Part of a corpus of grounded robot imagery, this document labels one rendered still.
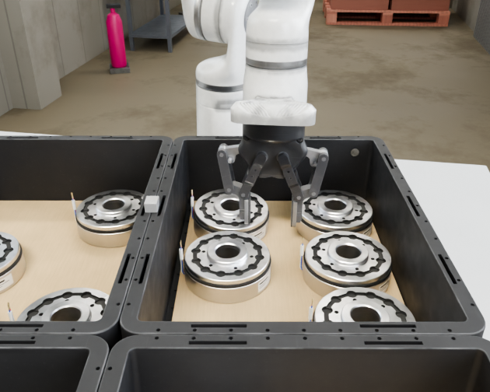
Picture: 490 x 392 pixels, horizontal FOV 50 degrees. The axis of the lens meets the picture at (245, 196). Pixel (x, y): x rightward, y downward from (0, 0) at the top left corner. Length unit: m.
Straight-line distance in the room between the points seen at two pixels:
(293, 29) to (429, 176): 0.71
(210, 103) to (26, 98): 3.02
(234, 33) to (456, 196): 0.59
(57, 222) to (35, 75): 3.00
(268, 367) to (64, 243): 0.39
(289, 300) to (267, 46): 0.28
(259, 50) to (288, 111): 0.08
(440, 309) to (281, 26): 0.32
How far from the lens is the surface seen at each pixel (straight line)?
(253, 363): 0.43
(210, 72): 0.86
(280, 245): 0.70
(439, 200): 1.13
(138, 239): 0.55
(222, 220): 0.69
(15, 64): 3.79
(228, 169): 0.65
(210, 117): 0.88
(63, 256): 0.72
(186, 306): 0.61
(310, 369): 0.44
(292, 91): 0.59
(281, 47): 0.58
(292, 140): 0.61
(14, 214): 0.83
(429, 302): 0.56
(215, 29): 0.83
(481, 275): 0.94
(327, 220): 0.70
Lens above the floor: 1.23
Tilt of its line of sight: 30 degrees down
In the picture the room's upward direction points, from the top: straight up
